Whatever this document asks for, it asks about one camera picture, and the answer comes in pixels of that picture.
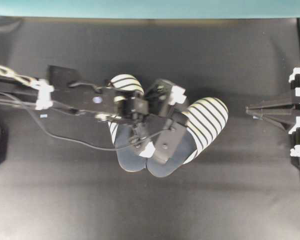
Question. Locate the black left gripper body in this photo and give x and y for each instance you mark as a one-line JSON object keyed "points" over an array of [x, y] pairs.
{"points": [[165, 120]]}

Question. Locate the striped slipper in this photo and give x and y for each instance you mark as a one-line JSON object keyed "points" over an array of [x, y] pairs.
{"points": [[127, 158], [206, 118]]}

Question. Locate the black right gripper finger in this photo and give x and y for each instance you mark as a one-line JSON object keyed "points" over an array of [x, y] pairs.
{"points": [[282, 120], [277, 103]]}

